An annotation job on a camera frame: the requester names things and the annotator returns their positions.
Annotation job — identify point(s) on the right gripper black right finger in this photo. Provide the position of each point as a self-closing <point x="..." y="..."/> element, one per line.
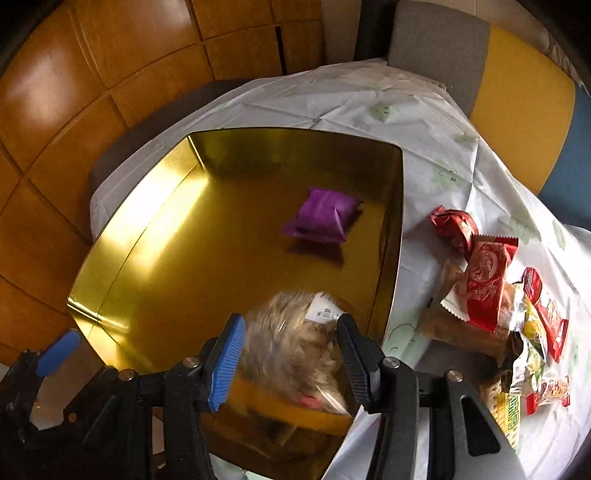
<point x="386" y="386"/>

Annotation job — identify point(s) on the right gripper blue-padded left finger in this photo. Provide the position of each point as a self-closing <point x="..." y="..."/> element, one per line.
<point x="197" y="385"/>

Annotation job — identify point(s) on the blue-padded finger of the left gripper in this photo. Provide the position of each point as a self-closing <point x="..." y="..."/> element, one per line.
<point x="57" y="352"/>

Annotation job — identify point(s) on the brown bread packet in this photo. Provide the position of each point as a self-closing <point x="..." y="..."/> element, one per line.
<point x="442" y="319"/>

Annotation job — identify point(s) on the sunflower seed packet orange trim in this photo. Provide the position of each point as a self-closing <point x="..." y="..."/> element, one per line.
<point x="291" y="369"/>

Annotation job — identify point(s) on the yellow cracker packet green text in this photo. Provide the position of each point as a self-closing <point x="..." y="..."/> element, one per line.
<point x="505" y="409"/>

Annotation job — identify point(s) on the yellow green snack packet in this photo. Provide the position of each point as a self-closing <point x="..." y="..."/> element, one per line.
<point x="531" y="362"/>

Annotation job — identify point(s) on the crinkled red foil candy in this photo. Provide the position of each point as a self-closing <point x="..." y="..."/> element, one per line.
<point x="455" y="226"/>

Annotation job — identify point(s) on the red foil snack bar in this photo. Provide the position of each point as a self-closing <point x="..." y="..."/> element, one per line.
<point x="555" y="324"/>

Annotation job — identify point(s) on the red white wafer packet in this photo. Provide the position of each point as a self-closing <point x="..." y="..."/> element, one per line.
<point x="476" y="298"/>

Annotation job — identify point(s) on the sesame bar packet red ends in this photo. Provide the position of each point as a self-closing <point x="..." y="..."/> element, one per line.
<point x="550" y="391"/>

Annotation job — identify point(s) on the gold tin box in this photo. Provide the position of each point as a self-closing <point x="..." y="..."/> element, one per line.
<point x="200" y="237"/>

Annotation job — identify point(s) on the purple snack pouch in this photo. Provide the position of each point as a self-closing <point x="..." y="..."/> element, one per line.
<point x="324" y="216"/>

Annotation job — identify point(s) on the white tablecloth green clouds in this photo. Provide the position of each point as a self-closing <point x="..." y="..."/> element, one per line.
<point x="446" y="163"/>

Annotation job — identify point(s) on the grey yellow blue chair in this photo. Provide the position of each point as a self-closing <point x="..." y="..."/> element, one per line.
<point x="525" y="107"/>

